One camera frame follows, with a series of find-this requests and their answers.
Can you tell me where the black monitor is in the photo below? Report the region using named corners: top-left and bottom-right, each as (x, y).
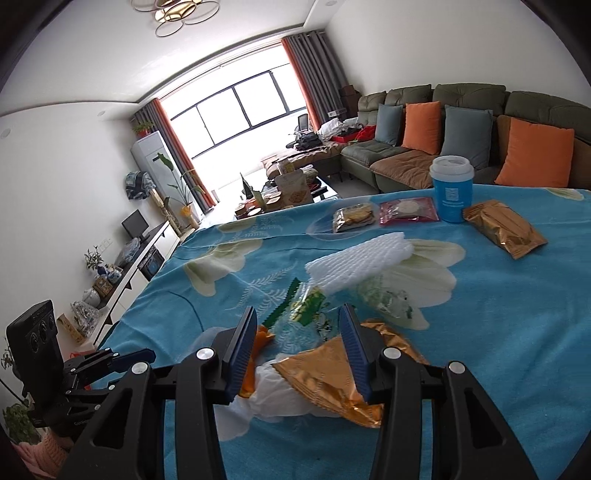
top-left (121, 210), bottom-right (151, 241)

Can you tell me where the clear green printed wrapper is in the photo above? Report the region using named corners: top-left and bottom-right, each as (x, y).
top-left (261, 277), bottom-right (336, 345)

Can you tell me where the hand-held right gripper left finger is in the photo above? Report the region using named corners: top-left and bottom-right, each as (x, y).
top-left (58, 305), bottom-right (258, 480)

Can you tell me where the small grey-blue cushion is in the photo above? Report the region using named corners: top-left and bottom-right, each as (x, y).
top-left (375, 104), bottom-right (404, 147)

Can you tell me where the large window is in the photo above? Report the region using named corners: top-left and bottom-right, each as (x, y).
top-left (157, 69), bottom-right (320, 160)

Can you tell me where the grey and orange curtain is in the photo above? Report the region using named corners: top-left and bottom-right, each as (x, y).
top-left (281, 30), bottom-right (336, 133)
top-left (134, 99), bottom-right (218, 214)

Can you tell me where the red snack packet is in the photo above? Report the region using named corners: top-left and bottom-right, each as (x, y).
top-left (379, 198), bottom-right (439, 227)

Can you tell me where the small orange cushion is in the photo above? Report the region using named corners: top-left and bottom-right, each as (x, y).
top-left (402, 102), bottom-right (443, 156)

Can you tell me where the brown sofa seat mat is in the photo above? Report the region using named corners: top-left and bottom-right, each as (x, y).
top-left (372, 150), bottom-right (440, 191)

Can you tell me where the covered standing fan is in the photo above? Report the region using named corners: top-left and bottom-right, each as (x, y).
top-left (123, 170), bottom-right (182, 232)

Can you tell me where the vase with flowers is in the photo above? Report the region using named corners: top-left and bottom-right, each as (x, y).
top-left (84, 246), bottom-right (105, 274)

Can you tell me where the clear biscuit packet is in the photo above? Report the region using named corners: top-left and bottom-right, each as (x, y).
top-left (331, 205), bottom-right (376, 233)

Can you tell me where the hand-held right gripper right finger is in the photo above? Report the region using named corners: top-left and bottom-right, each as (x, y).
top-left (338, 304), bottom-right (539, 480)

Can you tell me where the white foam net sleeve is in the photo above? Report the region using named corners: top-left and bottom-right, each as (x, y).
top-left (305, 232), bottom-right (414, 294)

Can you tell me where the pile of white clothes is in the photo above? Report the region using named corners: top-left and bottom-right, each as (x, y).
top-left (321, 117), bottom-right (361, 135)

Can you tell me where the blue cup with white lid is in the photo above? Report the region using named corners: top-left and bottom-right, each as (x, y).
top-left (429, 156), bottom-right (475, 224)

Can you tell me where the sealed gold snack packet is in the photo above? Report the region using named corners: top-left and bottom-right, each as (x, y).
top-left (463, 200), bottom-right (550, 260)

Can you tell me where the tall leafy floor plant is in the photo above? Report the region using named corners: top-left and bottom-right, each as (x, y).
top-left (154, 152), bottom-right (206, 219)

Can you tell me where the green leafy plant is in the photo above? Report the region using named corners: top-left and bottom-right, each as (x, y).
top-left (0, 342), bottom-right (43, 446)

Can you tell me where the orange plastic wrapper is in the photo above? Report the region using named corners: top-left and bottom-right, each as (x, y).
top-left (238, 324), bottom-right (274, 399)

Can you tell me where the clear crumpled wrapper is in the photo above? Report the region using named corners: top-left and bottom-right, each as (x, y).
top-left (358, 276), bottom-right (414, 324)

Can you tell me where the white standing air conditioner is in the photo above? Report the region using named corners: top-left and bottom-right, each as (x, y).
top-left (130, 130), bottom-right (186, 219)

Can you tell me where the white and black TV cabinet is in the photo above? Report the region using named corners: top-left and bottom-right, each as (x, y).
top-left (59, 219), bottom-right (195, 348)

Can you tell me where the large grey-blue cushion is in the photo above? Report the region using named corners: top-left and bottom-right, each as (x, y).
top-left (441, 105), bottom-right (494, 169)

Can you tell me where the person's left forearm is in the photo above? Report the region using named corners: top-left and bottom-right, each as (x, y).
top-left (11, 431), bottom-right (77, 480)

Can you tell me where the white tissue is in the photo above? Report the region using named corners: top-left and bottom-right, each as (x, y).
top-left (228, 353), bottom-right (343, 419)

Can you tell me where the ring ceiling lamp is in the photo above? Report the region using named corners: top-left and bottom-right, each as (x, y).
top-left (131, 0), bottom-right (221, 38)

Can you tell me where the large orange cushion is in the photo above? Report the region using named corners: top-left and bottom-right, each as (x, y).
top-left (495, 117), bottom-right (576, 188)

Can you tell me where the blue floral printed blanket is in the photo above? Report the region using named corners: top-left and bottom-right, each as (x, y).
top-left (90, 185), bottom-right (591, 480)

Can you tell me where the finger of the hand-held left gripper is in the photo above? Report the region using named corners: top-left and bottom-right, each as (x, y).
top-left (55, 387), bottom-right (122, 409)
top-left (64, 347), bottom-right (158, 377)

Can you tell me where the green sofa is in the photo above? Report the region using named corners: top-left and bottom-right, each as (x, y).
top-left (262, 83), bottom-right (591, 195)

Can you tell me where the glass coffee table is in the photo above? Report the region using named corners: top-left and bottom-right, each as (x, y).
top-left (232, 165), bottom-right (343, 219)

